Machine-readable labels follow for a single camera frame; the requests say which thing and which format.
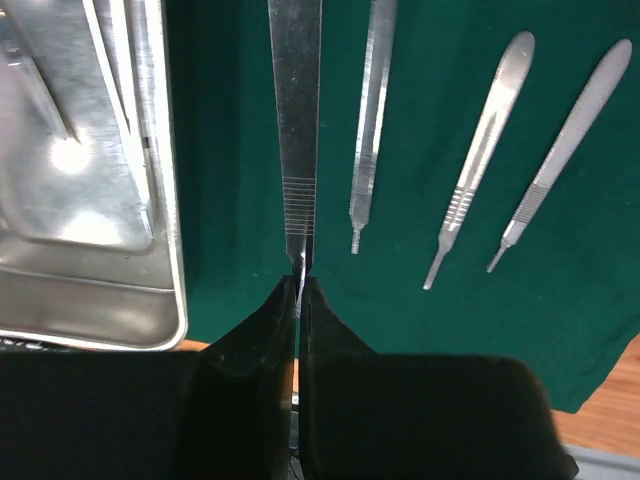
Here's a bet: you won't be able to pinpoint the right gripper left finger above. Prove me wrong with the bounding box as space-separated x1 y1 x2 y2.
1 276 296 479

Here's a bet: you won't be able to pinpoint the steel instrument tray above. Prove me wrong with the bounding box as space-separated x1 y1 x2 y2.
1 1 188 351

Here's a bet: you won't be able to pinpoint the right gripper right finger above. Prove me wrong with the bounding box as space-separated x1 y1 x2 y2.
299 279 579 479

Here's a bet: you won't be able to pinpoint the dark green surgical cloth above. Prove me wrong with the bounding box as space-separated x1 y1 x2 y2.
166 1 639 412

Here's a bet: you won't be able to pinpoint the steel surgical scissors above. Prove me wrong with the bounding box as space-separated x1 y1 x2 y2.
1 24 77 141

